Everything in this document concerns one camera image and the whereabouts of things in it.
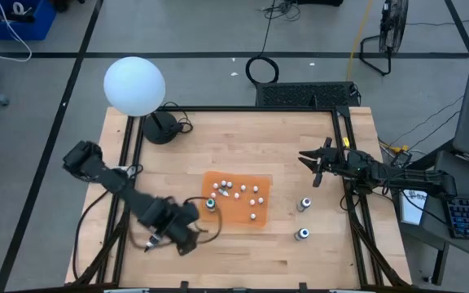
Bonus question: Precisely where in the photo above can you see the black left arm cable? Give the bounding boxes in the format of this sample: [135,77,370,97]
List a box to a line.
[128,196,224,250]

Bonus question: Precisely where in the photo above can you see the black floor fan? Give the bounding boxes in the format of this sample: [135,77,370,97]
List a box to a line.
[359,0,410,77]

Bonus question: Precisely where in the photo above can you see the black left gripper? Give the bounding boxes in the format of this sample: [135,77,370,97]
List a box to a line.
[152,202,200,256]

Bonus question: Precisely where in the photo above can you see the blue plastic storage bin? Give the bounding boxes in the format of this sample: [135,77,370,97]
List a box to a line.
[0,0,58,42]

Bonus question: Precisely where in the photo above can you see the black lamp cable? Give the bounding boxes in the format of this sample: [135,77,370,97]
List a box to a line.
[163,101,195,135]

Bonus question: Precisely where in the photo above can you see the long black base cable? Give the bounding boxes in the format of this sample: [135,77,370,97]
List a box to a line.
[72,189,112,282]

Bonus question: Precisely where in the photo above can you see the white floor cable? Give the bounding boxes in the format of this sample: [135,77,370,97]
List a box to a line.
[0,0,33,63]

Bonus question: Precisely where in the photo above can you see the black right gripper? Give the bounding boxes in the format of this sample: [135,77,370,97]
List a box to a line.
[298,137,348,188]

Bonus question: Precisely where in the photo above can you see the black hanging coiled cable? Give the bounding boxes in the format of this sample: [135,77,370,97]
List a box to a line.
[245,0,280,85]

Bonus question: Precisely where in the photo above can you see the black cable bundle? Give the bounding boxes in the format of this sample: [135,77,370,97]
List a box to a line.
[261,0,302,22]

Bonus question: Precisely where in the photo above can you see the yellow power connector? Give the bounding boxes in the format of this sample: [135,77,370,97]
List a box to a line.
[380,140,413,158]

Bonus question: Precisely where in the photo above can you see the small silver cylinder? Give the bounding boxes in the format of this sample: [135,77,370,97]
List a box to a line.
[296,196,313,213]

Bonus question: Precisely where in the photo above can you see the white globe table lamp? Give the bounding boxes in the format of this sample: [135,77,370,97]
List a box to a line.
[103,55,185,146]

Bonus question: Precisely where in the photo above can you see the black perforated computer case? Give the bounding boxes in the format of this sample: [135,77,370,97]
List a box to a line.
[255,81,362,109]

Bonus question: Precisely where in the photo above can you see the black aluminium rig frame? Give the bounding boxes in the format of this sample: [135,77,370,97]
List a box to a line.
[71,104,409,288]

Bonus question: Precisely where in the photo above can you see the translucent orange plastic bin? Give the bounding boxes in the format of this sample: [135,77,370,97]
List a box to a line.
[199,170,274,229]

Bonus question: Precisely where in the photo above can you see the dark grey desk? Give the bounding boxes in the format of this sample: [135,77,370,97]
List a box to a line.
[392,149,469,286]

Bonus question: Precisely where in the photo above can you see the white printed paper sheet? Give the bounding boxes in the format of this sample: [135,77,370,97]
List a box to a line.
[399,187,428,226]

